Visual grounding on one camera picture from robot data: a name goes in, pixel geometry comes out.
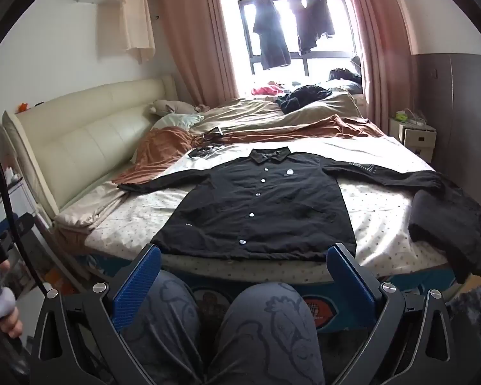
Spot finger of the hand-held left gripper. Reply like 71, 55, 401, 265
0, 213, 38, 245

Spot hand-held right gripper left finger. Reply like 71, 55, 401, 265
32, 244, 163, 385

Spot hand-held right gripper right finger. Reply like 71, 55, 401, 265
326, 243, 455, 385

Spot black button jacket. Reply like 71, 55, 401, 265
116, 147, 445, 263

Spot black clothes pile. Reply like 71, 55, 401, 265
276, 85, 333, 114

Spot pink clothes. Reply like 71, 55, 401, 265
252, 82, 285, 97

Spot person's left hand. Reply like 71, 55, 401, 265
0, 287, 23, 339

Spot orange box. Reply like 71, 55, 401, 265
44, 267, 79, 295

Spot cream bed pad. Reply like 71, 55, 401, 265
54, 182, 129, 233

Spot floral white bed sheet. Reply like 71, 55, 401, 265
82, 134, 481, 285

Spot person's right leg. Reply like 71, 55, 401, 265
214, 283, 325, 385

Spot cream leather headboard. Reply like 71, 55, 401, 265
2, 74, 177, 221

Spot dark grey garment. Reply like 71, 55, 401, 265
408, 170, 481, 285

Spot dark shaggy rug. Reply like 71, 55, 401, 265
449, 277, 481, 354

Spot orange-brown blanket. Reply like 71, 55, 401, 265
112, 114, 385, 187

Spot white nightstand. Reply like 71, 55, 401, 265
389, 116, 437, 163

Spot pale pillow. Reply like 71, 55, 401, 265
152, 113, 205, 131

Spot beige plush toy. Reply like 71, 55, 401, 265
150, 99, 197, 117

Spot beige duvet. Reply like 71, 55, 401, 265
190, 91, 365, 135

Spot beige hanging cloth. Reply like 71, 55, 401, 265
96, 0, 157, 65

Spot dark framed window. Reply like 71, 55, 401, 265
236, 0, 359, 79

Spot pink curtain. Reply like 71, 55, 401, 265
339, 0, 413, 137
156, 0, 241, 107

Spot dark hanging garment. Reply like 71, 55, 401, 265
252, 0, 292, 71
289, 0, 336, 57

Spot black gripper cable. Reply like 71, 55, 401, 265
0, 142, 49, 295

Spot black cable bundle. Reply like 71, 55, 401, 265
186, 126, 233, 159

